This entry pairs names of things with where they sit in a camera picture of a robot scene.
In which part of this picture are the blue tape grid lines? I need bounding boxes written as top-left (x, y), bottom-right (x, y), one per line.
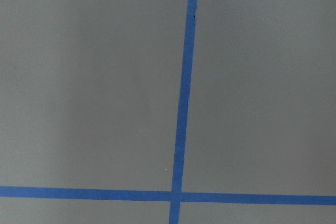
top-left (1, 0), bottom-right (335, 223)

